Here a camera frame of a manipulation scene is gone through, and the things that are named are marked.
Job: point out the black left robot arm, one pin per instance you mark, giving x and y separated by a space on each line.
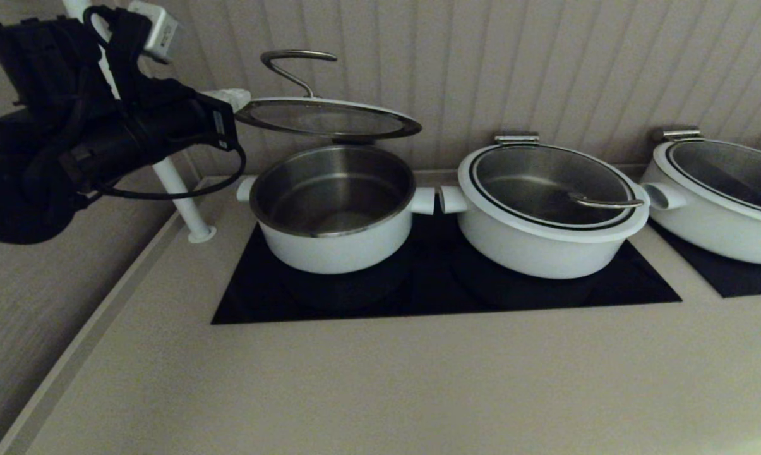
33 126

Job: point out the black glass induction cooktop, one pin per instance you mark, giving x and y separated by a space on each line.
431 297
734 281

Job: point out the glass lid with white rim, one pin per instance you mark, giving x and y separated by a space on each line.
329 117
532 177
727 167

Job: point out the white round pole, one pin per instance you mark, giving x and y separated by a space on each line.
184 196

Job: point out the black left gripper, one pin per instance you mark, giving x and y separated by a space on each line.
165 120

